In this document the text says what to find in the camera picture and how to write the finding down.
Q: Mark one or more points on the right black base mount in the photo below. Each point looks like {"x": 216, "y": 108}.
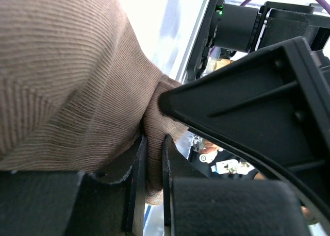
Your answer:
{"x": 204, "y": 41}

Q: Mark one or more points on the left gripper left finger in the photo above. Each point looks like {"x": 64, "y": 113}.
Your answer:
{"x": 109, "y": 201}

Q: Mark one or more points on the brown sock with striped cuff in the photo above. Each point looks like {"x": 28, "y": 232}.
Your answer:
{"x": 77, "y": 90}

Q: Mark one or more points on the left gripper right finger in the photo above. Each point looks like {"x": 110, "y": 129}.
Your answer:
{"x": 196, "y": 205}

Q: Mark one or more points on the aluminium frame rail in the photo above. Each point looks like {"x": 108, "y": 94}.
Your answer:
{"x": 181, "y": 74}

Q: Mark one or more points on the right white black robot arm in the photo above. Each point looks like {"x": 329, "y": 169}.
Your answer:
{"x": 248, "y": 29}

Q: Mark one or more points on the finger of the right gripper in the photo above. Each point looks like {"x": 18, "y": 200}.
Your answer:
{"x": 270, "y": 108}

